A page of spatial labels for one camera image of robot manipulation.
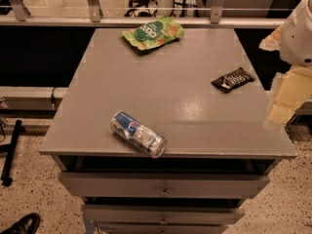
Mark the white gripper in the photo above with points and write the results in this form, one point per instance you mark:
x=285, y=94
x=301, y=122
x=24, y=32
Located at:
x=297, y=39

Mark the black rxbar chocolate bar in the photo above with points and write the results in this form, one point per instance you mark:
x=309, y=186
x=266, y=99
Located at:
x=233, y=80

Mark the blue silver redbull can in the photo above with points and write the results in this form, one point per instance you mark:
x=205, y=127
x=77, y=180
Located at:
x=141, y=137

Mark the green chip bag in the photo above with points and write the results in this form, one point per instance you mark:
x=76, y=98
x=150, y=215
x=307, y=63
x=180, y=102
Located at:
x=154, y=34

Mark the black office chair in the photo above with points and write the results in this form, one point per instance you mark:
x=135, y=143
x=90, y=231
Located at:
x=150, y=8

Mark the grey drawer cabinet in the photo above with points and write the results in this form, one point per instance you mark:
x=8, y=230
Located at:
x=169, y=91

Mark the top grey drawer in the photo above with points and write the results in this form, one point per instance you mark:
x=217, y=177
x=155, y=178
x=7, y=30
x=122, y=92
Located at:
x=164, y=185

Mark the grey drawer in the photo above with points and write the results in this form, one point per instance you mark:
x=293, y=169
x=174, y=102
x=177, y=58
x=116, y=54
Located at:
x=164, y=185
x=118, y=228
x=162, y=215

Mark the middle grey drawer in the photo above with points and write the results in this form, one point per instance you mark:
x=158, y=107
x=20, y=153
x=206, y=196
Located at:
x=162, y=215

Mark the bottom grey drawer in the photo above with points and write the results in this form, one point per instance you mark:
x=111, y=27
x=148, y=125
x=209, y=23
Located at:
x=118, y=228

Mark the black metal stand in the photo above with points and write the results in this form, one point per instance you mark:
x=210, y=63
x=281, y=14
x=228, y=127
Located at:
x=9, y=149

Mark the black shoe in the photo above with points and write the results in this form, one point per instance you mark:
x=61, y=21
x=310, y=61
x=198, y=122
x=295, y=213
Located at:
x=26, y=225

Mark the metal railing frame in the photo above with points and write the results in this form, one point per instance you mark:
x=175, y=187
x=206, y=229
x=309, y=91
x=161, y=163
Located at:
x=104, y=13

